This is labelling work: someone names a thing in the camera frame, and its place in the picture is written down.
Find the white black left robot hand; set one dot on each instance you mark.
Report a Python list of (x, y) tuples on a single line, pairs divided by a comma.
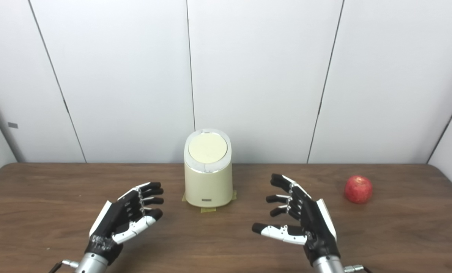
[(114, 222)]

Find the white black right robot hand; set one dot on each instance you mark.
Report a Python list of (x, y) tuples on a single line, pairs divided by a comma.
[(318, 227)]

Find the red apple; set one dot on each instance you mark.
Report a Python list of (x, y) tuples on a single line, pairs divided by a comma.
[(358, 189)]

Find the cream-colored cylindrical bin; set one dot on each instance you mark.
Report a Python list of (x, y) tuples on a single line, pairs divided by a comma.
[(208, 184)]

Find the cream round bin lid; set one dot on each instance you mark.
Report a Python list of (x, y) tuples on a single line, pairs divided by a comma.
[(207, 148)]

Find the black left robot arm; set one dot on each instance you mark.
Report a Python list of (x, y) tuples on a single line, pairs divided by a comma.
[(92, 264)]

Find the small gray wall tag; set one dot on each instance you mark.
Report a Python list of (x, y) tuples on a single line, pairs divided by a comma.
[(12, 125)]

